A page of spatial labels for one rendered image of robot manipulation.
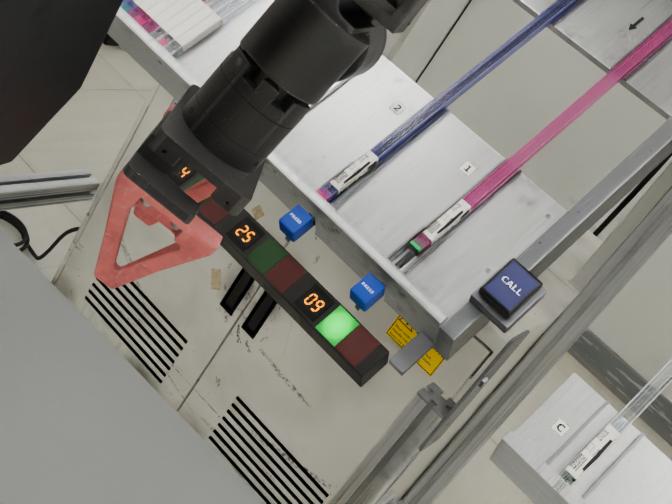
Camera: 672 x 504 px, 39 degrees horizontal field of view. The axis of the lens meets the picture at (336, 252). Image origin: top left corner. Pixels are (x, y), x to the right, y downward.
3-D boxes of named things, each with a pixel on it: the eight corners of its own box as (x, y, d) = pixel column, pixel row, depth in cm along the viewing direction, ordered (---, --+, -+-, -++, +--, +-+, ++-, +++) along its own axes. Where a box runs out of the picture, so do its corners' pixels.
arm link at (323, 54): (296, -43, 51) (371, 32, 51) (327, -37, 58) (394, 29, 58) (216, 52, 53) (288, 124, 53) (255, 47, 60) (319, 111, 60)
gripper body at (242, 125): (139, 151, 53) (222, 53, 50) (176, 102, 62) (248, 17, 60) (230, 225, 54) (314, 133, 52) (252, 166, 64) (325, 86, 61)
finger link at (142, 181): (43, 262, 54) (142, 145, 51) (81, 214, 60) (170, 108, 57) (139, 334, 55) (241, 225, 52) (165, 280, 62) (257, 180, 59)
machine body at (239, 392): (282, 612, 153) (510, 343, 126) (30, 317, 175) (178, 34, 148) (452, 478, 208) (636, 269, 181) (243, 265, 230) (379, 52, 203)
